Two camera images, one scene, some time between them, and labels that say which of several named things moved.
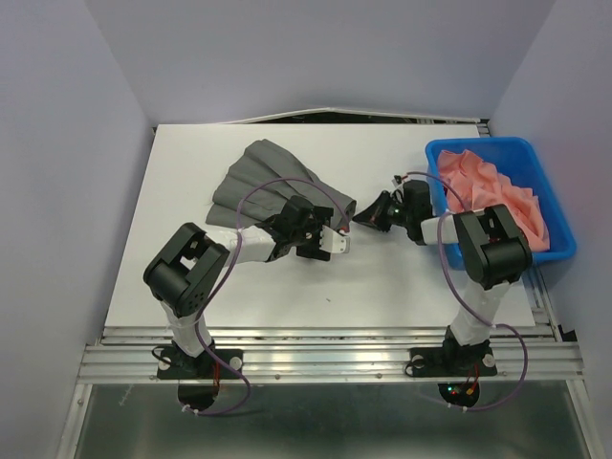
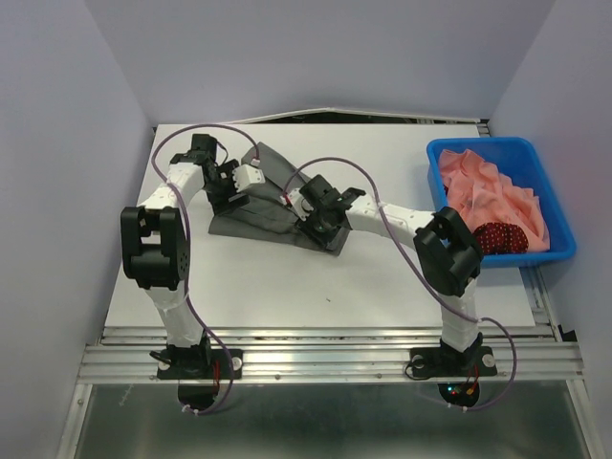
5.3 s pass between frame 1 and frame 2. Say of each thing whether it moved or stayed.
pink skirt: stayed
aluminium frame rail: stayed
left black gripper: moved
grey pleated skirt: stayed
